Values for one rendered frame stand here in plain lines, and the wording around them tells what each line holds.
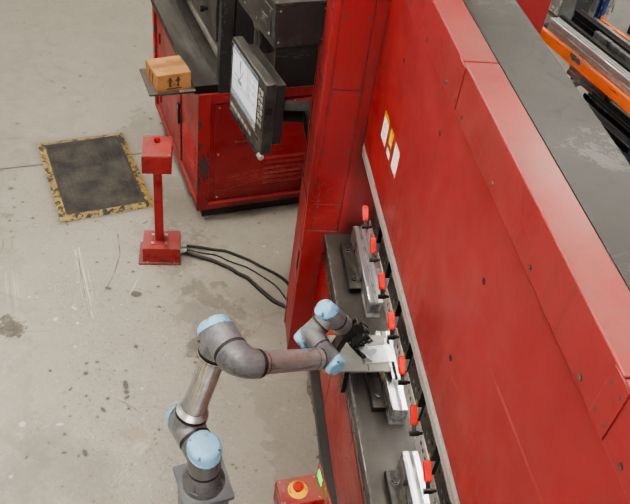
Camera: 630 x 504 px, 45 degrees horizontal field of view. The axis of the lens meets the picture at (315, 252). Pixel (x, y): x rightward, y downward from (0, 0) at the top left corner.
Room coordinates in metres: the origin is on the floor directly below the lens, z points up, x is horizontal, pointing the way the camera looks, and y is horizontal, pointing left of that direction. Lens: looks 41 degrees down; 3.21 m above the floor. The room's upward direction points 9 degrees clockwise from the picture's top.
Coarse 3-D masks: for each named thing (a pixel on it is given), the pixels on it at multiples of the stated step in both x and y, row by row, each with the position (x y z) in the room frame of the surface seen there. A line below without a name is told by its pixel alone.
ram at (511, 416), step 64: (384, 64) 2.73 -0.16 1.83; (448, 128) 1.92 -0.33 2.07; (384, 192) 2.38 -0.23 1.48; (448, 192) 1.79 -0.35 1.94; (448, 256) 1.66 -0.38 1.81; (512, 256) 1.34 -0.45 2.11; (448, 320) 1.54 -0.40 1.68; (512, 320) 1.24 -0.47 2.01; (448, 384) 1.41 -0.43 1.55; (512, 384) 1.14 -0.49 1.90; (576, 384) 0.96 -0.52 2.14; (448, 448) 1.29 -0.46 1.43; (512, 448) 1.04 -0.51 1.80; (576, 448) 0.88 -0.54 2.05
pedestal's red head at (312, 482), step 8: (280, 480) 1.51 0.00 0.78; (288, 480) 1.51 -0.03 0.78; (296, 480) 1.52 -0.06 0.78; (304, 480) 1.52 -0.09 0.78; (312, 480) 1.53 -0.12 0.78; (280, 488) 1.48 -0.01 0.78; (312, 488) 1.50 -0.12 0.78; (320, 488) 1.50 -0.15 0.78; (280, 496) 1.44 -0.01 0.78; (288, 496) 1.45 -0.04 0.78; (312, 496) 1.46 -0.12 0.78; (320, 496) 1.47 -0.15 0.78; (328, 496) 1.44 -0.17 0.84
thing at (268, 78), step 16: (240, 48) 3.13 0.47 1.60; (256, 48) 3.20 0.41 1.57; (256, 64) 3.00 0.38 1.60; (272, 80) 2.88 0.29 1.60; (272, 96) 2.85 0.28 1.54; (240, 112) 3.08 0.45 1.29; (256, 112) 2.91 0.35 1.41; (272, 112) 2.85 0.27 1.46; (256, 128) 2.90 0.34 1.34; (272, 128) 2.86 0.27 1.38; (256, 144) 2.88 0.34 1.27; (272, 144) 2.89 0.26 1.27
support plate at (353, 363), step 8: (328, 336) 2.03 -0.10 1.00; (376, 336) 2.07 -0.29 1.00; (368, 344) 2.02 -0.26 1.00; (376, 344) 2.03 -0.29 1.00; (344, 352) 1.96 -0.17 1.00; (352, 352) 1.97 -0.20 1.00; (352, 360) 1.93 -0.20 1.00; (360, 360) 1.93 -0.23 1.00; (344, 368) 1.88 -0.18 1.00; (352, 368) 1.89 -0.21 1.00; (360, 368) 1.89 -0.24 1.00; (376, 368) 1.91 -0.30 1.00; (384, 368) 1.91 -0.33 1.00
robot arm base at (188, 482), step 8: (184, 472) 1.46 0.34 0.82; (184, 480) 1.43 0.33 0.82; (192, 480) 1.41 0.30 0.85; (208, 480) 1.41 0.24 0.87; (216, 480) 1.43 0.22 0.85; (224, 480) 1.46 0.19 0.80; (184, 488) 1.41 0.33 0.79; (192, 488) 1.40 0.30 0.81; (200, 488) 1.40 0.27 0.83; (208, 488) 1.40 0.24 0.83; (216, 488) 1.42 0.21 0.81; (192, 496) 1.39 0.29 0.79; (200, 496) 1.39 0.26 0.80; (208, 496) 1.39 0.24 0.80
